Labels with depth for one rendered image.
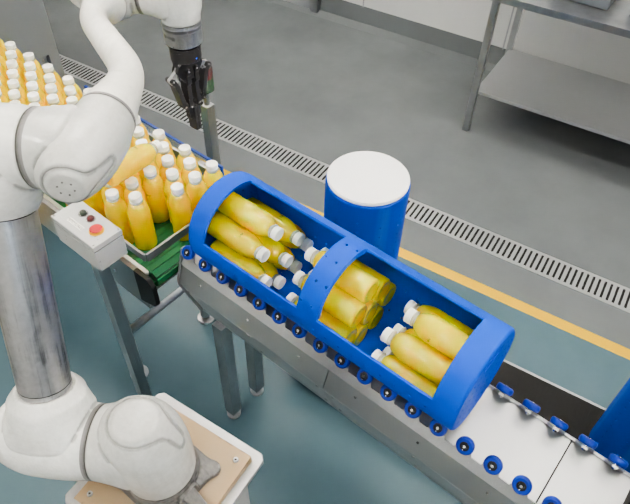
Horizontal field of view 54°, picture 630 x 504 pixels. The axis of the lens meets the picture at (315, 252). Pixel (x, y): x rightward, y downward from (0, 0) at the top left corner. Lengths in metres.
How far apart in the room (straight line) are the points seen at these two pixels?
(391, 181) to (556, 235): 1.70
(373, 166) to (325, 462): 1.19
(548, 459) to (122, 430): 1.01
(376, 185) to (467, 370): 0.84
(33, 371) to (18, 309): 0.13
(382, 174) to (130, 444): 1.24
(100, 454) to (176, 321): 1.75
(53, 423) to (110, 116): 0.60
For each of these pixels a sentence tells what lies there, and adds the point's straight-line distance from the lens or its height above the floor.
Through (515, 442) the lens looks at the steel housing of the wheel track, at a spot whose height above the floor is 0.93.
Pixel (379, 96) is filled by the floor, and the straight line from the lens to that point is 4.41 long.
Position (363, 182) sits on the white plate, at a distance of 2.05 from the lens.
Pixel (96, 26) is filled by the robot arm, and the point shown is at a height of 1.77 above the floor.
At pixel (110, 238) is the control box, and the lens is 1.85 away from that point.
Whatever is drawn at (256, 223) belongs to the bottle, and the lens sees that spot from 1.69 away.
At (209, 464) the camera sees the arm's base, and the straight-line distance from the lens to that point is 1.46.
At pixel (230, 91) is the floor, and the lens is 4.43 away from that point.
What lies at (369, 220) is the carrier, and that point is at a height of 0.97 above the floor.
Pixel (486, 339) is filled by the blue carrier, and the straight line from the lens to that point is 1.44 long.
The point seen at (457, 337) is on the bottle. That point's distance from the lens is 1.48.
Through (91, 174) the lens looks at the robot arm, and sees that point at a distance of 0.99.
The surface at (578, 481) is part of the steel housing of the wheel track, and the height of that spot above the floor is 0.93.
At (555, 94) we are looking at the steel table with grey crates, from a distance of 4.18.
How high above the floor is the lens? 2.36
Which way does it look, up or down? 47 degrees down
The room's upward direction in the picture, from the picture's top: 2 degrees clockwise
